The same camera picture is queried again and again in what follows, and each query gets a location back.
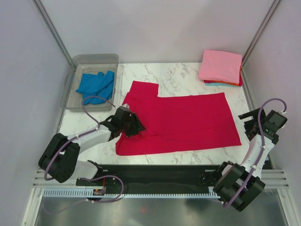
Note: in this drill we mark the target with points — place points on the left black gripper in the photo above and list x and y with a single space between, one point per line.
139 128

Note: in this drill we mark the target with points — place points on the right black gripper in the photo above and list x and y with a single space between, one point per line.
247 125

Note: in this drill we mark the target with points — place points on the red t shirt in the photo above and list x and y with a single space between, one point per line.
175 124

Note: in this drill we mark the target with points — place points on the clear plastic bin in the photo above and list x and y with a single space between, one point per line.
90 64

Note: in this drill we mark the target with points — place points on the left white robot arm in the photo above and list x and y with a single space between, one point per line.
60 158

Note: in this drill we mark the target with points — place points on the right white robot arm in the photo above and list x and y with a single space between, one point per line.
239 184

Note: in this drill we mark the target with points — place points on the teal folded t shirt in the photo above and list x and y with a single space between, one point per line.
216 84

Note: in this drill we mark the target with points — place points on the blue t shirt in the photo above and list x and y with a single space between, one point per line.
96 88

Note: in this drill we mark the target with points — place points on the pink folded t shirt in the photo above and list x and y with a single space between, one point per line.
220 66

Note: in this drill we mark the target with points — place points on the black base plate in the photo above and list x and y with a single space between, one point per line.
163 179

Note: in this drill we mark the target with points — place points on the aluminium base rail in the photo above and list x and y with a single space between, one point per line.
273 178

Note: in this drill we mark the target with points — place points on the right aluminium frame post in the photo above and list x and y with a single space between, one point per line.
264 24

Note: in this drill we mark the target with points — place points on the aluminium frame post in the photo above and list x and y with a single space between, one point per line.
264 24
51 27

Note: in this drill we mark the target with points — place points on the white slotted cable duct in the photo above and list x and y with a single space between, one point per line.
93 193

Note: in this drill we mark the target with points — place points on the left aluminium frame post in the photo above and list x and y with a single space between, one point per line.
51 27

